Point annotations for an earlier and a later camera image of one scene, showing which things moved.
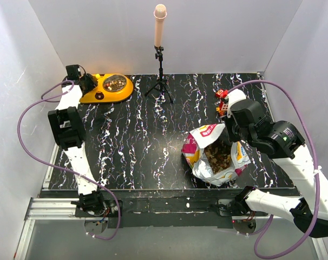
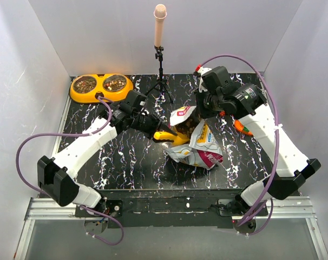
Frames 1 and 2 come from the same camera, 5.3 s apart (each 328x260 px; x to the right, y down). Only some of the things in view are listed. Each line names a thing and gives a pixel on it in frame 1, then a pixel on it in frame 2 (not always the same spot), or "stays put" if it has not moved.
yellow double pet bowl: (111, 87) stays put
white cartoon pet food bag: (212, 157) to (203, 150)
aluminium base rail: (58, 209) stays put
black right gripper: (232, 137) to (201, 111)
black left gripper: (90, 79) to (157, 125)
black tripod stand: (161, 84) stays put
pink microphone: (160, 13) stays put
